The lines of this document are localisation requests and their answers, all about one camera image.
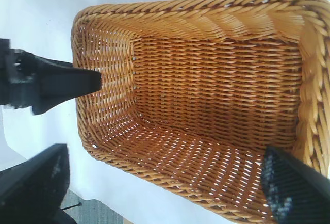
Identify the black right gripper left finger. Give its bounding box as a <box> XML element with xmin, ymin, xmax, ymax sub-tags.
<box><xmin>0</xmin><ymin>143</ymin><xmax>75</xmax><ymax>224</ymax></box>

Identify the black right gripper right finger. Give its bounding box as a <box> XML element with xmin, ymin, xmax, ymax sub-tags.
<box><xmin>261</xmin><ymin>146</ymin><xmax>330</xmax><ymax>224</ymax></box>

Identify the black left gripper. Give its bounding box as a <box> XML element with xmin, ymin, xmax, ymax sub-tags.
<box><xmin>0</xmin><ymin>37</ymin><xmax>103</xmax><ymax>117</ymax></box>

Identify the tan woven wicker basket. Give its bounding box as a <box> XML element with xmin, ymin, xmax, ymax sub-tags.
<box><xmin>71</xmin><ymin>0</ymin><xmax>330</xmax><ymax>224</ymax></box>

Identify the thin black cable piece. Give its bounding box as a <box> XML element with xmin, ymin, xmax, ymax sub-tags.
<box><xmin>62</xmin><ymin>201</ymin><xmax>84</xmax><ymax>211</ymax></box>

